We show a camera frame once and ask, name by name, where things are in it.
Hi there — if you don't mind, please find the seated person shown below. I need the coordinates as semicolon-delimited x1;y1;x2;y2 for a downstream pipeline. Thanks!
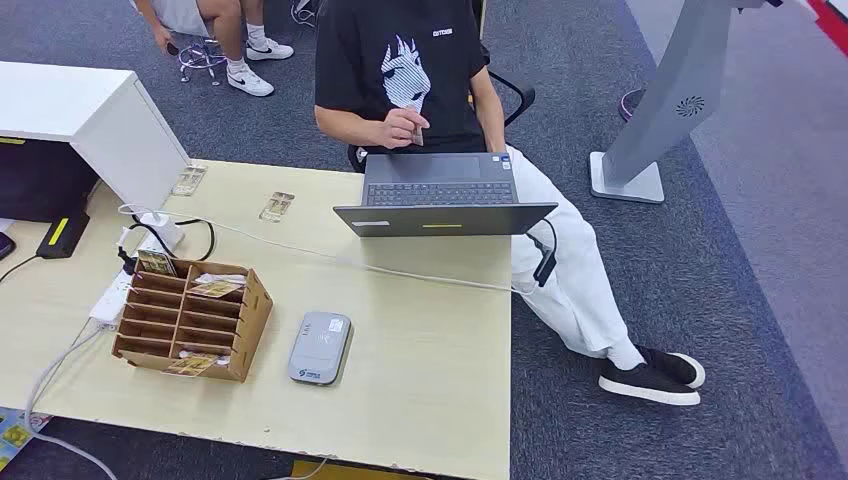
313;0;707;407

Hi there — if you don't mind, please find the black device with yellow stripe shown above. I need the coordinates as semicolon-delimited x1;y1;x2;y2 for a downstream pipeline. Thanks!
35;210;91;260

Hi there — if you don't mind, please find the person's right hand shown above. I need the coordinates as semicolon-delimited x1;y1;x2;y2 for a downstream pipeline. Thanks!
370;107;432;150

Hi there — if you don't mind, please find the black monitor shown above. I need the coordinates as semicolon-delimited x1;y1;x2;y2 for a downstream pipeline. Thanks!
0;137;101;225

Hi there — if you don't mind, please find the brown cardboard card organizer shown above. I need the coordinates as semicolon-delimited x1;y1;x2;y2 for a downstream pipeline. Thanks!
111;258;274;384

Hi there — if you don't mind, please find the chrome wire stool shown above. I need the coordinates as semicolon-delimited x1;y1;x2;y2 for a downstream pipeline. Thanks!
176;38;230;87

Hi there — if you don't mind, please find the yellow board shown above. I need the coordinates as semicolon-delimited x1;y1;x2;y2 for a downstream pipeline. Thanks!
289;460;425;480

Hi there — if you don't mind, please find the round purple-rimmed base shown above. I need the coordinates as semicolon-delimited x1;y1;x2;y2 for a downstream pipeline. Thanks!
618;87;647;124

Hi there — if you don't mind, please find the crouching person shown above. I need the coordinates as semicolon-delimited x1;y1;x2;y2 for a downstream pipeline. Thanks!
129;0;295;99

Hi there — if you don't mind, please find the grey kiosk stand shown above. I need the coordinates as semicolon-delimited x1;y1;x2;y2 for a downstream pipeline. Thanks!
589;0;783;205

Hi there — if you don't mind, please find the grey laptop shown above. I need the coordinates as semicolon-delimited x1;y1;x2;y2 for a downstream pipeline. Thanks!
332;152;559;238

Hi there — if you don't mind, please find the thick grey cable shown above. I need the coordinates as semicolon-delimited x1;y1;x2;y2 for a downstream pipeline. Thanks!
24;321;121;480

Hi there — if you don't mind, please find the white cabinet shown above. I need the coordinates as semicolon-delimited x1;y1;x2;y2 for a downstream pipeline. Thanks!
0;60;191;213

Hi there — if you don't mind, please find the white paper slip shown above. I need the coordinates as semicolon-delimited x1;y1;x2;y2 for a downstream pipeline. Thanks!
193;272;248;287

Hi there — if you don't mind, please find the black dongle with cable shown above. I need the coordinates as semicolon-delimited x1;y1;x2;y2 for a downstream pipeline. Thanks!
526;218;559;289

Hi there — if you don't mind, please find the thin black cable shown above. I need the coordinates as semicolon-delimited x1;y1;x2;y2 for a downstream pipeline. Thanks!
0;254;41;285

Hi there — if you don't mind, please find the grey card reader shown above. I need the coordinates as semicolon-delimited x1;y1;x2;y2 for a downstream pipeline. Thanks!
287;311;354;387

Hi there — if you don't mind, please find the red and white sign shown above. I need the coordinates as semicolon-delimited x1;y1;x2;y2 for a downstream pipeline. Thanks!
806;0;848;58

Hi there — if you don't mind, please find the long white cable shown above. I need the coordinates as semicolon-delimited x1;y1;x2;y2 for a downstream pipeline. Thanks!
117;203;538;297

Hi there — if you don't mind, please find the white power adapter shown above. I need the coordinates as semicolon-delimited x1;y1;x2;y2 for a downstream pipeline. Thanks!
137;211;186;253

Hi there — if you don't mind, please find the patterned card in clear sleeve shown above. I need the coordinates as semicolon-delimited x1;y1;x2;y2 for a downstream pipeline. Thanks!
258;191;297;225
170;164;209;198

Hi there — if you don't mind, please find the gold patterned room key card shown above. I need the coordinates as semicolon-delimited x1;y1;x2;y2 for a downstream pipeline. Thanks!
162;352;220;379
137;249;178;278
187;280;244;299

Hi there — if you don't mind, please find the colourful printed mat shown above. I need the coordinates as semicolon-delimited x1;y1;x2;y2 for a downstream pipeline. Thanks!
0;407;53;472

